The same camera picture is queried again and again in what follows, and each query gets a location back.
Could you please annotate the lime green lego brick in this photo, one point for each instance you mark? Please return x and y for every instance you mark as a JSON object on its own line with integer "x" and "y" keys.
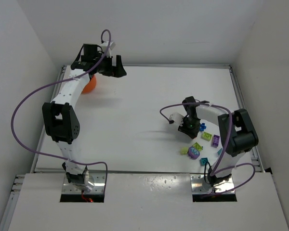
{"x": 206, "y": 136}
{"x": 197, "y": 146}

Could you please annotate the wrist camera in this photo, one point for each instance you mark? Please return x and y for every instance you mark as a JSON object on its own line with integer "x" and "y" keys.
{"x": 107, "y": 46}
{"x": 176, "y": 118}

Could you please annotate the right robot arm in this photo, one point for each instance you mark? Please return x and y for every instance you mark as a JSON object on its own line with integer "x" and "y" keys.
{"x": 237, "y": 134}

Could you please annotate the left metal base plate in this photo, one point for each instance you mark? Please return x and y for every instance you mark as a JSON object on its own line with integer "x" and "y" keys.
{"x": 95, "y": 185}

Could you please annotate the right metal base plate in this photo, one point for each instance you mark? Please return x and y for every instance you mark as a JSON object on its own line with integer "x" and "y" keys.
{"x": 200, "y": 187}

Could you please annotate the orange divided container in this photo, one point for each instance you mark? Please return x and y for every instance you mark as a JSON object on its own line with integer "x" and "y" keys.
{"x": 90, "y": 86}

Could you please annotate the metal base plate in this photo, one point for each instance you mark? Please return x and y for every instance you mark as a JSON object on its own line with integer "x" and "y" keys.
{"x": 95, "y": 185}
{"x": 200, "y": 187}

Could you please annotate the purple lego brick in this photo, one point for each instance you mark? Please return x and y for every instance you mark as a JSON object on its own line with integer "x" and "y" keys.
{"x": 215, "y": 141}

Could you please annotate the aluminium table frame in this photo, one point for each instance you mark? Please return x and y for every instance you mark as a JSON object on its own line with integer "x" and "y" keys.
{"x": 125, "y": 134}

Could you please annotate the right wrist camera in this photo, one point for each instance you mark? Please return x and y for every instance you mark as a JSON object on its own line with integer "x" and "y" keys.
{"x": 176, "y": 118}

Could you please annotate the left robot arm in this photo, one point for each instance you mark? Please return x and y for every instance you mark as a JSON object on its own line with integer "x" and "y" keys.
{"x": 60, "y": 120}

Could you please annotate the blue lego piece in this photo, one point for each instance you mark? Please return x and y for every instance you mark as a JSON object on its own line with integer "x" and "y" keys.
{"x": 202, "y": 127}

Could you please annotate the purple flower lego piece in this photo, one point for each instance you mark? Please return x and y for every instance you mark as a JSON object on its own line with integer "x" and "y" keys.
{"x": 193, "y": 153}

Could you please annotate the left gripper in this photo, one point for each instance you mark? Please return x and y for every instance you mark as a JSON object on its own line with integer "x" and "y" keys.
{"x": 110, "y": 68}

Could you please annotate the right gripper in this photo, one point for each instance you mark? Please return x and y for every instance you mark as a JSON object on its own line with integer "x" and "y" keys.
{"x": 189, "y": 130}

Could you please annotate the light green lego brick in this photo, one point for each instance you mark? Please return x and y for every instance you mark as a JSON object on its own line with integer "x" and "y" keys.
{"x": 184, "y": 151}

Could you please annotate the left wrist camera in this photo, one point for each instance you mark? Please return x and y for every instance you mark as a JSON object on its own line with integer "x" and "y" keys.
{"x": 107, "y": 46}

